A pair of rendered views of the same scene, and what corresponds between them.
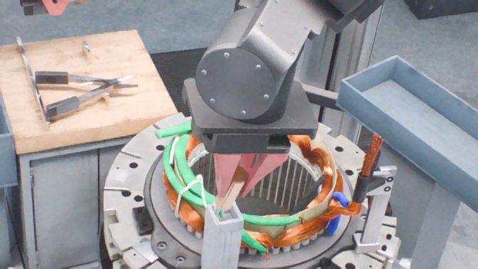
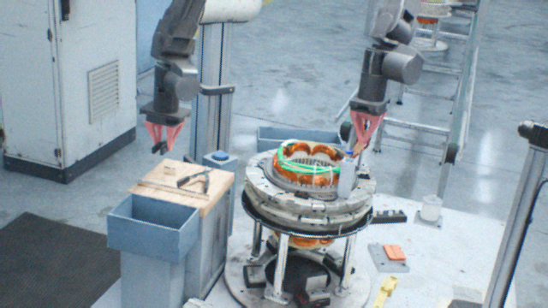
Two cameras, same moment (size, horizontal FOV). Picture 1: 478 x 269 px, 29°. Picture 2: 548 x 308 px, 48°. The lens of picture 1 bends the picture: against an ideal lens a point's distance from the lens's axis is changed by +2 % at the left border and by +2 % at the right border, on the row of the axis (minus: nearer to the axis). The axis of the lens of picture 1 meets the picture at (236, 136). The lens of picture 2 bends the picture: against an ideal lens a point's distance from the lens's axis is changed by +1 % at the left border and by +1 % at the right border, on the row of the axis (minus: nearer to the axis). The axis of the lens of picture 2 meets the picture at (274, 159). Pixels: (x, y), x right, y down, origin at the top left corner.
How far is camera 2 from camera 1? 108 cm
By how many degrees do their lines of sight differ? 45
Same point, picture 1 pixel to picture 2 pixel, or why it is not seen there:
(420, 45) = (81, 195)
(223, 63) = (410, 64)
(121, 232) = (301, 202)
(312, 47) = (207, 145)
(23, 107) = (184, 199)
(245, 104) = (414, 77)
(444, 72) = (107, 201)
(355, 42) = (226, 133)
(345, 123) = not seen: hidden behind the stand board
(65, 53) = (159, 177)
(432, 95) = (282, 133)
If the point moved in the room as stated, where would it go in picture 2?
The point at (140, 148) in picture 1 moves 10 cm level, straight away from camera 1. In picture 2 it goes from (258, 180) to (224, 168)
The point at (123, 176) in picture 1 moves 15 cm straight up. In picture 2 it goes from (270, 190) to (276, 129)
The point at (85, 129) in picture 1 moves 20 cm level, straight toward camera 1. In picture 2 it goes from (217, 192) to (293, 220)
